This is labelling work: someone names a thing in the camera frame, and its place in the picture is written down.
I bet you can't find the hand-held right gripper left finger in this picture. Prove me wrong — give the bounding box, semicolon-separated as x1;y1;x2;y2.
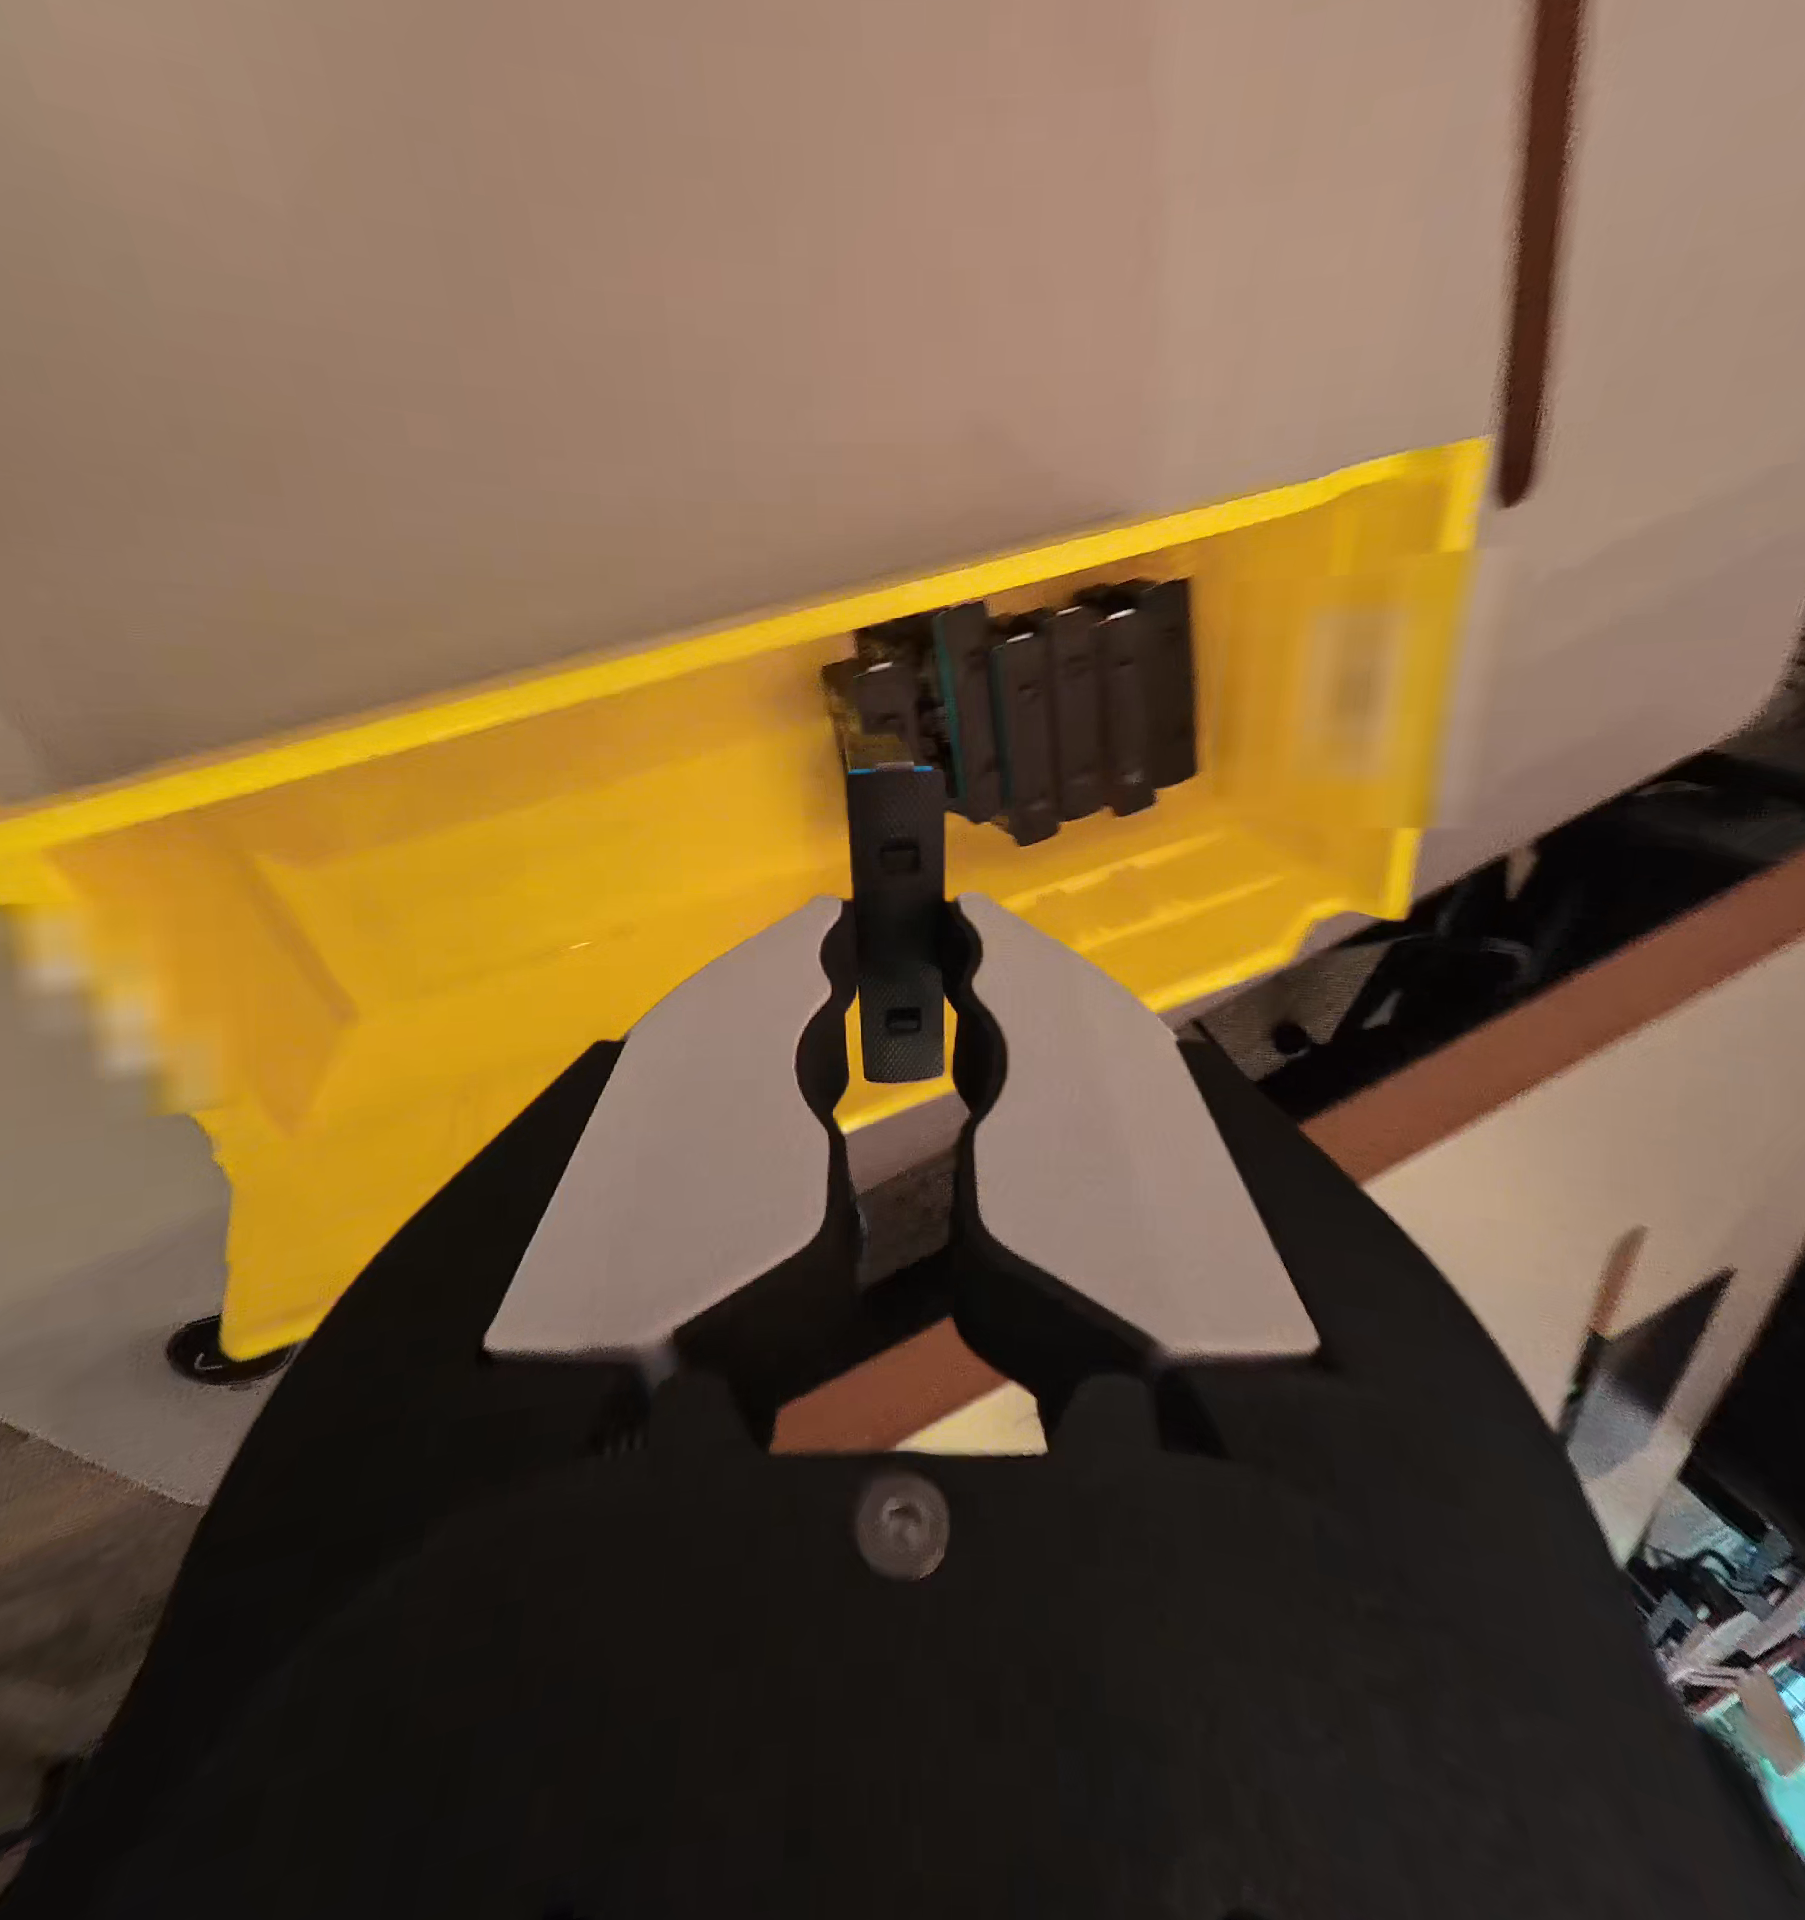
483;894;862;1358

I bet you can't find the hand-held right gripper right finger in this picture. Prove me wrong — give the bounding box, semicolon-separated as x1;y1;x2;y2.
951;893;1325;1375

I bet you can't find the yellow plastic bin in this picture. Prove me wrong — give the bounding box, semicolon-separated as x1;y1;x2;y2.
0;435;1495;1358

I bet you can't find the black battery with blue edge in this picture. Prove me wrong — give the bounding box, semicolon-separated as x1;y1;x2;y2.
844;761;947;1086

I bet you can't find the row of black batteries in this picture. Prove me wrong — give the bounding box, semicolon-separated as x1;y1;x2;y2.
820;576;1202;850

